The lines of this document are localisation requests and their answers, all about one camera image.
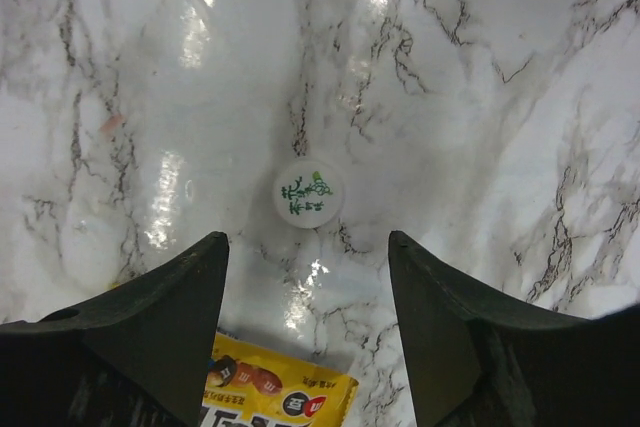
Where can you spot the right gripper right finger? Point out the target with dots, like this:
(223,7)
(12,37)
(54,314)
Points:
(478,357)

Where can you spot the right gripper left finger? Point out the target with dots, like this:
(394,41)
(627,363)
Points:
(136,355)

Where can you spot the white bottle cap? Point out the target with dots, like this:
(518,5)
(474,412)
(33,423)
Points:
(308,193)

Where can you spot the yellow candy bag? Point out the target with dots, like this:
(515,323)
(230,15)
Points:
(248,385)

